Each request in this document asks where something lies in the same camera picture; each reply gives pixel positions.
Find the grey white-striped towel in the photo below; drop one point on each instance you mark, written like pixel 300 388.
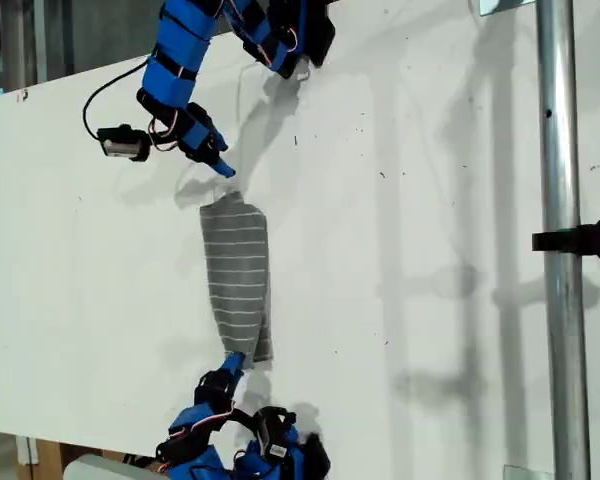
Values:
pixel 237 270

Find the wooden table leg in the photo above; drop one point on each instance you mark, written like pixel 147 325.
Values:
pixel 50 460

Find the black clamp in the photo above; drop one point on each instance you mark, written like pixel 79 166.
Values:
pixel 580 237

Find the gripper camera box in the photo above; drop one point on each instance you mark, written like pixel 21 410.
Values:
pixel 125 145
pixel 275 435

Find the steel post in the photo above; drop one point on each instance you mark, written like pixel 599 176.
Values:
pixel 560 150

